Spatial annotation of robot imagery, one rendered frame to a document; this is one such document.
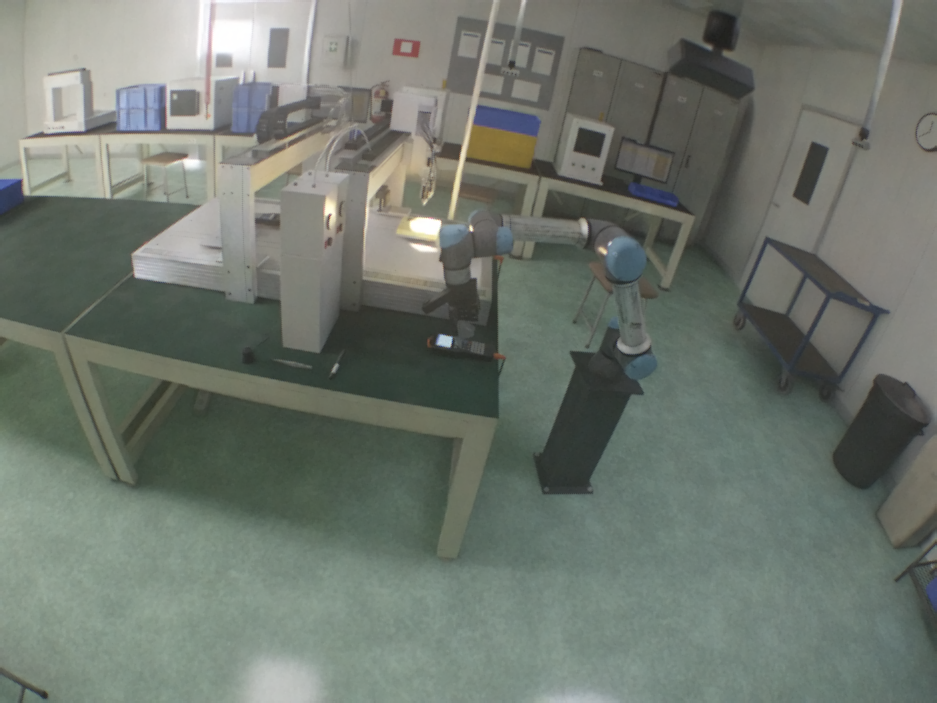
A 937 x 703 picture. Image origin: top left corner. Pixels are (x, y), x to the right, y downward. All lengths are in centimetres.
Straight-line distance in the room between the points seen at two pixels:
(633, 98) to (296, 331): 469
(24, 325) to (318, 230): 117
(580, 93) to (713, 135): 160
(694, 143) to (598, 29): 167
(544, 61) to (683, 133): 173
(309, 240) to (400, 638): 126
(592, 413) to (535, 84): 444
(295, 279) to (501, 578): 126
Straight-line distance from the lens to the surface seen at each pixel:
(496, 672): 171
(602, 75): 542
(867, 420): 332
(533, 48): 575
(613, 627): 191
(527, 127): 412
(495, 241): 129
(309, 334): 140
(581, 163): 427
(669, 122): 566
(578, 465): 210
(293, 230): 127
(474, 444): 135
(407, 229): 194
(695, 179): 591
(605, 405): 188
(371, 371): 136
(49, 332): 182
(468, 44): 573
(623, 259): 140
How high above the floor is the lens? 159
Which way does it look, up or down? 34 degrees down
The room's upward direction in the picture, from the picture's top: 12 degrees clockwise
